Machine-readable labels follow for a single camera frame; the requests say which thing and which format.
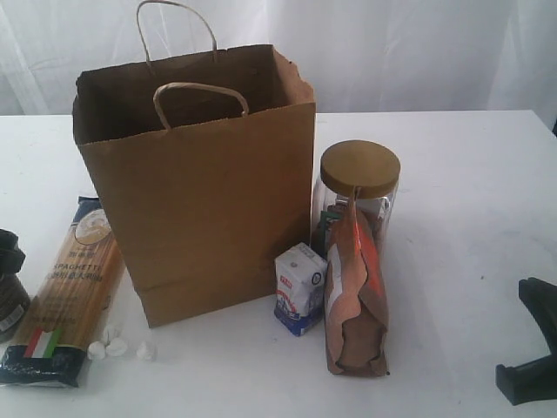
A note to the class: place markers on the spaghetti packet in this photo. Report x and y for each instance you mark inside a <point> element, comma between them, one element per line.
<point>51,345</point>

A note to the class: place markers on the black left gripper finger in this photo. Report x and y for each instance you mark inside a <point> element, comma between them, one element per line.
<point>11,256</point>

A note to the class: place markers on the white candy piece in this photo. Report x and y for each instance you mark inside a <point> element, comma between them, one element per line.
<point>146,351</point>
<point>96,351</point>
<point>116,347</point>
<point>110,332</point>

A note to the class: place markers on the clear jar with wooden lid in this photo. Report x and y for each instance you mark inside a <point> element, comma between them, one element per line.
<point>365,170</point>

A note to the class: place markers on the brown orange paper pouch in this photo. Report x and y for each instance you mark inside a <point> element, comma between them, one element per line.
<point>356,311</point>

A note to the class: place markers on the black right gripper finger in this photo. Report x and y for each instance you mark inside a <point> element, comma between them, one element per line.
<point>539,297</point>
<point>531,381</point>

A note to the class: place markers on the brown paper bag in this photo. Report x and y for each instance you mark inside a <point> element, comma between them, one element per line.
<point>203,165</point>

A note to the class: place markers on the white blue small packet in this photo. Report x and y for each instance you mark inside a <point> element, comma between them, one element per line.
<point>300,274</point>

